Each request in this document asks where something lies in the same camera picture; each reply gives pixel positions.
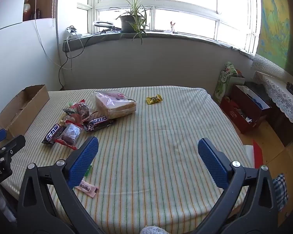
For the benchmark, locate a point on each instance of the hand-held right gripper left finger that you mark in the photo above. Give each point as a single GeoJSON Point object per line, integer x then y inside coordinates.
{"type": "Point", "coordinates": [84, 162]}

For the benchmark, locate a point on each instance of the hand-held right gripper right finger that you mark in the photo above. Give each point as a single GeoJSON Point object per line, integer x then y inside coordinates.
{"type": "Point", "coordinates": [213, 165]}

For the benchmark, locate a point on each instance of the clear red-edged cake packet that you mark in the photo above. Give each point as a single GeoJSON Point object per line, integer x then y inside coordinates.
{"type": "Point", "coordinates": [70, 134]}

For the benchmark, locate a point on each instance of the brown cardboard box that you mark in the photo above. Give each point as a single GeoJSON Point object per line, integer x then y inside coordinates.
{"type": "Point", "coordinates": [26, 107]}

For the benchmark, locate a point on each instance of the large brown chocolate bar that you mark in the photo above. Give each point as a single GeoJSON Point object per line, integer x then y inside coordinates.
{"type": "Point", "coordinates": [99, 123]}

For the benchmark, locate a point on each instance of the small brown chocolate bar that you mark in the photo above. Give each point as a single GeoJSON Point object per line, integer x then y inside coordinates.
{"type": "Point", "coordinates": [52, 134]}

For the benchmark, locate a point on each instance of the black patterned snack packet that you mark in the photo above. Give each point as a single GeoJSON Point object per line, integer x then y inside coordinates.
{"type": "Point", "coordinates": [67, 111]}

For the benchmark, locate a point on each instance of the sliced bread packet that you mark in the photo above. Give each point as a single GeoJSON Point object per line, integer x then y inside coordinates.
{"type": "Point", "coordinates": [116, 104]}

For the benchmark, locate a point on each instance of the yellow candy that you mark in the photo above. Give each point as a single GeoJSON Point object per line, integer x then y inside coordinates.
{"type": "Point", "coordinates": [154, 100]}

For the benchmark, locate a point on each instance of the green wrapped candy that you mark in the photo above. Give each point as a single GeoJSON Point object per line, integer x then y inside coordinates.
{"type": "Point", "coordinates": [88, 171]}

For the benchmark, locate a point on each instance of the pink candy wrapper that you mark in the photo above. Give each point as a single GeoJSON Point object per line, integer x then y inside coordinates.
{"type": "Point", "coordinates": [86, 188]}

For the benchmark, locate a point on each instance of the red white paper bag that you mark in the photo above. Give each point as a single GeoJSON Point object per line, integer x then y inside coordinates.
{"type": "Point", "coordinates": [256, 153]}

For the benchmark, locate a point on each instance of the red wrapped cake packet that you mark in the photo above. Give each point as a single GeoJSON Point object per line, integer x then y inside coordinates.
{"type": "Point", "coordinates": [74, 118]}
{"type": "Point", "coordinates": [81, 108]}

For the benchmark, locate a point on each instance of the red cardboard box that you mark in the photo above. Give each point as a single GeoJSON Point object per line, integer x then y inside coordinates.
{"type": "Point", "coordinates": [244, 117]}

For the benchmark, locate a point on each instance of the striped bed sheet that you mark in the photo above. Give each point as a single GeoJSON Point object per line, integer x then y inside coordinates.
{"type": "Point", "coordinates": [161, 139]}

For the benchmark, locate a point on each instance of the blue checkered cloth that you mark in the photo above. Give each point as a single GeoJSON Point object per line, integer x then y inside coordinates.
{"type": "Point", "coordinates": [280, 192]}

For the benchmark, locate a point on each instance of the white wardrobe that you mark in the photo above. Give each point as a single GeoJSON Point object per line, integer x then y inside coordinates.
{"type": "Point", "coordinates": [17, 65]}

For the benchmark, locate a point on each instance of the grey knit cloth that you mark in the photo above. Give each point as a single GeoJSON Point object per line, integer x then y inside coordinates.
{"type": "Point", "coordinates": [153, 230]}

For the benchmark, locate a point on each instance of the white lace cloth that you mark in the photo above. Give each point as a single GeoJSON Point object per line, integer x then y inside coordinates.
{"type": "Point", "coordinates": [280, 95]}

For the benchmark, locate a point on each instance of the white power strip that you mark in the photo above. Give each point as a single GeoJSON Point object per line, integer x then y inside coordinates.
{"type": "Point", "coordinates": [73, 32]}

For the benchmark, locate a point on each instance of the grey window sill cover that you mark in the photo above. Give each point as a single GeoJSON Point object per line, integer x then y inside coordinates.
{"type": "Point", "coordinates": [161, 37]}

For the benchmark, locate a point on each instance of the small white figurine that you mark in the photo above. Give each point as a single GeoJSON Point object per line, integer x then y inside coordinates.
{"type": "Point", "coordinates": [172, 27]}

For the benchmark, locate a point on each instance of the potted spider plant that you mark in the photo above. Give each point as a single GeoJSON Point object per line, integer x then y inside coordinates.
{"type": "Point", "coordinates": [128, 23]}

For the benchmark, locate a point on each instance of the yellow blue wall poster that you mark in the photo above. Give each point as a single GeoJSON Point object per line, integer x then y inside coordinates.
{"type": "Point", "coordinates": [276, 24]}

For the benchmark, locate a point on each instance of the white window frame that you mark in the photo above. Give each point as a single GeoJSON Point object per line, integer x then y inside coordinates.
{"type": "Point", "coordinates": [153, 2]}

